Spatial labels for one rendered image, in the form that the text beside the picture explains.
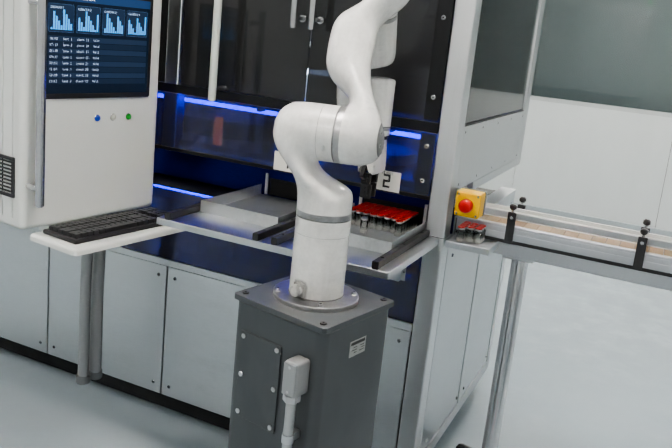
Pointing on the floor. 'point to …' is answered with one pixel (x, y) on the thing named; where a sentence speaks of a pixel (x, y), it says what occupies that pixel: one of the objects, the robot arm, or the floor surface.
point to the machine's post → (443, 188)
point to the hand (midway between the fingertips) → (368, 189)
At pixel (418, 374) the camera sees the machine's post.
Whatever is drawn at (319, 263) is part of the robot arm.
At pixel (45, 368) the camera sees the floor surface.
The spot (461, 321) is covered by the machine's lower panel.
